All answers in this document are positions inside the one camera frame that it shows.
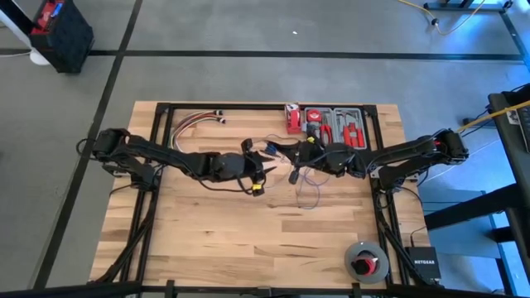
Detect grey spool with red core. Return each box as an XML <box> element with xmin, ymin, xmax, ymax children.
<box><xmin>344</xmin><ymin>241</ymin><xmax>390</xmax><ymax>285</ymax></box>

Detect grey plastic tool case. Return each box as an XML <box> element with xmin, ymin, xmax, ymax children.
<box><xmin>303</xmin><ymin>106</ymin><xmax>369</xmax><ymax>150</ymax></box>

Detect black fabric crate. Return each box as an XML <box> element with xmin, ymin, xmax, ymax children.
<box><xmin>27</xmin><ymin>0</ymin><xmax>95</xmax><ymax>75</ymax></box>

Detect red tape measure box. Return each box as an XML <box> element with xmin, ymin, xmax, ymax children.
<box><xmin>284</xmin><ymin>103</ymin><xmax>302</xmax><ymax>136</ymax></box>

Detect yellow cord with plug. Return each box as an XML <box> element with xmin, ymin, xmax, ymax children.
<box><xmin>397</xmin><ymin>0</ymin><xmax>489</xmax><ymax>37</ymax></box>

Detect black aluminium rig frame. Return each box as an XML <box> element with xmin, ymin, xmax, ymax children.
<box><xmin>89</xmin><ymin>101</ymin><xmax>442</xmax><ymax>298</ymax></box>

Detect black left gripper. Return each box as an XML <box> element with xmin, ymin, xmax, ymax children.
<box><xmin>242</xmin><ymin>139</ymin><xmax>277</xmax><ymax>198</ymax></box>

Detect white round base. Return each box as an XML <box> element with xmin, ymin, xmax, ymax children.
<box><xmin>29</xmin><ymin>48</ymin><xmax>51</xmax><ymax>67</ymax></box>

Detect blue ethernet cable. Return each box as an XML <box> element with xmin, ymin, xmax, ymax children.
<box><xmin>250</xmin><ymin>132</ymin><xmax>332</xmax><ymax>210</ymax></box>

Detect red battery box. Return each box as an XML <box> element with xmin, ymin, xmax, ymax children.
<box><xmin>31</xmin><ymin>0</ymin><xmax>66</xmax><ymax>36</ymax></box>

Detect black floor stand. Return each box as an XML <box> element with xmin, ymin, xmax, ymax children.
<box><xmin>422</xmin><ymin>0</ymin><xmax>514</xmax><ymax>12</ymax></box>

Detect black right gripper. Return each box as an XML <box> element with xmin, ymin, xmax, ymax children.
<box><xmin>276</xmin><ymin>135</ymin><xmax>326</xmax><ymax>185</ymax></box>

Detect red-handled pliers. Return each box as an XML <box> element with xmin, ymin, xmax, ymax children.
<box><xmin>342</xmin><ymin>122</ymin><xmax>366</xmax><ymax>149</ymax></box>
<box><xmin>318</xmin><ymin>123</ymin><xmax>335</xmax><ymax>146</ymax></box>

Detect multicolour wire harness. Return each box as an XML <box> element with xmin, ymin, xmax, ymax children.
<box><xmin>170</xmin><ymin>109</ymin><xmax>227</xmax><ymax>155</ymax></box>

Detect black Netgear network switch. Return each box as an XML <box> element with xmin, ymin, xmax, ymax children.
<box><xmin>404</xmin><ymin>246</ymin><xmax>442</xmax><ymax>281</ymax></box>

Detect black desk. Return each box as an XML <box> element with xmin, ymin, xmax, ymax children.
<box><xmin>424</xmin><ymin>82</ymin><xmax>530</xmax><ymax>291</ymax></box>

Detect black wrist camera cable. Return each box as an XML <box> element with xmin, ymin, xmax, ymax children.
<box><xmin>194</xmin><ymin>175</ymin><xmax>256</xmax><ymax>196</ymax></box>

